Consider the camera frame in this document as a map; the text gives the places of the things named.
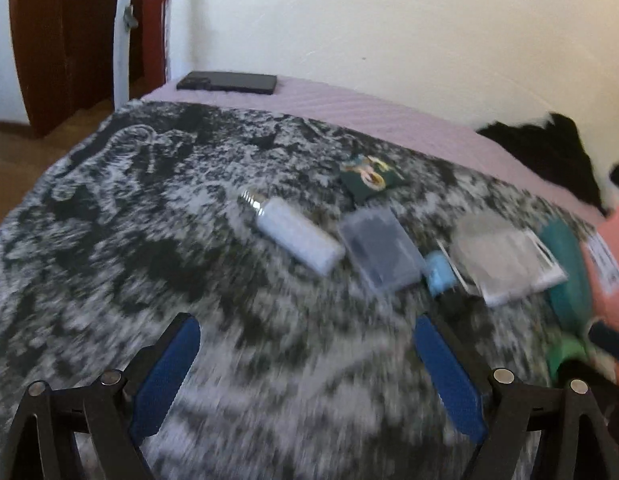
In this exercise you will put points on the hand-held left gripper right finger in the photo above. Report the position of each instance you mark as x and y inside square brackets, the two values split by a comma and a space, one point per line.
[449, 380]

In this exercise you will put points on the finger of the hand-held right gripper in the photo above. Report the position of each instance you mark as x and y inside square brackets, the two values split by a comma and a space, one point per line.
[609, 340]

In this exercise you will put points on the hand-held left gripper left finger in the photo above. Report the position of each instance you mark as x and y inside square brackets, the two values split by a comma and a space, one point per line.
[164, 380]

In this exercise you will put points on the pink cardboard shoe box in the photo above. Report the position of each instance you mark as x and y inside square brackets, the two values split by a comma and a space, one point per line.
[612, 300]

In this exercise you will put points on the green glasses case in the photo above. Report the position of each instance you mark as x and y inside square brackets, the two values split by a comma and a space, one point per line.
[564, 275]

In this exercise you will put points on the small blue-capped bottle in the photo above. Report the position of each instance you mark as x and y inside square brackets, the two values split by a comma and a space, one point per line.
[439, 272]

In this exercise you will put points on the clear plastic zip bag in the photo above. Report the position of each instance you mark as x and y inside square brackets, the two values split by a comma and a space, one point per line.
[509, 260]

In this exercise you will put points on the clear plastic box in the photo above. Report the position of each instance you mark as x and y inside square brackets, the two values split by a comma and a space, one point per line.
[382, 250]

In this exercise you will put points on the small white bottle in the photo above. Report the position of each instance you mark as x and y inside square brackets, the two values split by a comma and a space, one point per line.
[294, 235]

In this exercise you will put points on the black cloth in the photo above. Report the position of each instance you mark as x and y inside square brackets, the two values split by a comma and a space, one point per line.
[544, 155]

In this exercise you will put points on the green patterned card packet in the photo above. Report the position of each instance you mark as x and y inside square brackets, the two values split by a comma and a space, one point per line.
[372, 176]

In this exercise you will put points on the pink bedsheet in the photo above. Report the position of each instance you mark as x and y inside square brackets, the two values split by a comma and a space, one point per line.
[389, 115]

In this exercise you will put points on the black phone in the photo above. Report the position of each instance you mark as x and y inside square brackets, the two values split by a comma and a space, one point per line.
[227, 82]

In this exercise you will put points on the white hoop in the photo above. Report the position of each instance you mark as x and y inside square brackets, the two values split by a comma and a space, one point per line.
[120, 60]

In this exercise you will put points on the dark wooden door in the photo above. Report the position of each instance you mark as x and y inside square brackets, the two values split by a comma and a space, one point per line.
[64, 35]

